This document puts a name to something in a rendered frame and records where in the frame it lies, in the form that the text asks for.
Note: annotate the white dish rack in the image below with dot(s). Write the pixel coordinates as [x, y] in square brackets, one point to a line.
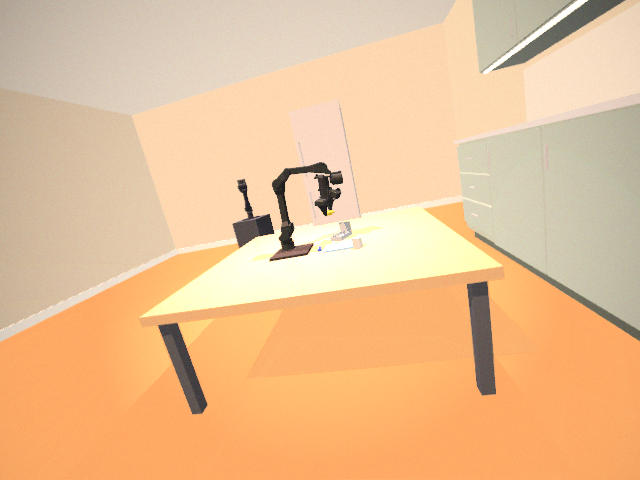
[346, 231]

